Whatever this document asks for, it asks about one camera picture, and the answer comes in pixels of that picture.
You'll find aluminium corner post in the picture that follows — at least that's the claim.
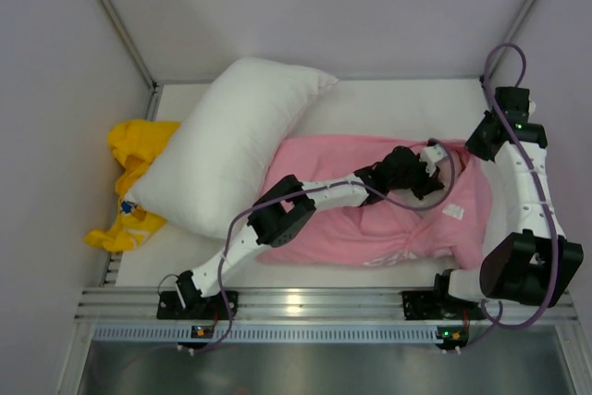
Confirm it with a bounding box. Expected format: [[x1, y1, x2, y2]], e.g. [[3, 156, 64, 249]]
[[479, 0, 541, 83], [97, 0, 158, 92]]

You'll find left aluminium corner post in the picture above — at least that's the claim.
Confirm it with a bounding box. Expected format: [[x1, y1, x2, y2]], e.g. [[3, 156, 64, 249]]
[[97, 0, 158, 92]]

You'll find aluminium front rail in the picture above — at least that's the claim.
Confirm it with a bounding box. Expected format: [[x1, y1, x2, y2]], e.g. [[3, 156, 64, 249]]
[[74, 287, 579, 322]]

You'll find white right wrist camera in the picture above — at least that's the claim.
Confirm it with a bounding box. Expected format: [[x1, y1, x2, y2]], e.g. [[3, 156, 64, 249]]
[[528, 101, 537, 115]]

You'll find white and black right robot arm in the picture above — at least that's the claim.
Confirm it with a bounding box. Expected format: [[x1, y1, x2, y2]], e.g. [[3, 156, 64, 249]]
[[439, 86, 584, 307]]

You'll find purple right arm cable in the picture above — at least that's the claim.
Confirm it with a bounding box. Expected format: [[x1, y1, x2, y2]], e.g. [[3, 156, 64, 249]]
[[480, 43, 568, 329]]

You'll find bare white pillow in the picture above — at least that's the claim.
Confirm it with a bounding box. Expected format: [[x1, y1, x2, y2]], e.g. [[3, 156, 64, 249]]
[[125, 57, 338, 239]]

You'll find yellow cloth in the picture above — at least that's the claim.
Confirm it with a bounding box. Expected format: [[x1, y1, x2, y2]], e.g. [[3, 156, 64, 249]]
[[84, 119, 179, 253]]

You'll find grey slotted cable duct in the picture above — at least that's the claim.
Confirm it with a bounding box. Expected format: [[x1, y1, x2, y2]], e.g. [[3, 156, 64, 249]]
[[92, 323, 470, 345]]

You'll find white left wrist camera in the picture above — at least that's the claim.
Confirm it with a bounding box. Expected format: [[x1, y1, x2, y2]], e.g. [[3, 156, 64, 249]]
[[419, 143, 449, 170]]

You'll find pink pillowcase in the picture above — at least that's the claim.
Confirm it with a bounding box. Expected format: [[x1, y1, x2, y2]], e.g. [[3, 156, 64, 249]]
[[257, 135, 493, 269]]

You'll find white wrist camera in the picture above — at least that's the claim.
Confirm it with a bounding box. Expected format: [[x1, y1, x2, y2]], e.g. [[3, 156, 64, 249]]
[[419, 143, 449, 170], [528, 101, 537, 115]]

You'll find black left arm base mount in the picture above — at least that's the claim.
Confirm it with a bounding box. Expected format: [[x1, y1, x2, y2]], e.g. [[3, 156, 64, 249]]
[[156, 290, 239, 321]]

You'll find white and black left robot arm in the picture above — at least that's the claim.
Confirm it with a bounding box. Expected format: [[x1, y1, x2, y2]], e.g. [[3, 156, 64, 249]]
[[175, 140, 456, 315]]

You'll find right aluminium corner post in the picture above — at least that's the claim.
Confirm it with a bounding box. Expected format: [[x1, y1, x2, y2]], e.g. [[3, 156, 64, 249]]
[[479, 0, 541, 83]]

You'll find white pillowcase care label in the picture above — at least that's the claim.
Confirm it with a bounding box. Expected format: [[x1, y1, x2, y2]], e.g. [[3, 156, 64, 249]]
[[442, 204, 464, 220]]

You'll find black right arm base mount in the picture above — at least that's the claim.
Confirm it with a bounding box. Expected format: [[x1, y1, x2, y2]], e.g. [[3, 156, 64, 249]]
[[401, 290, 455, 321]]

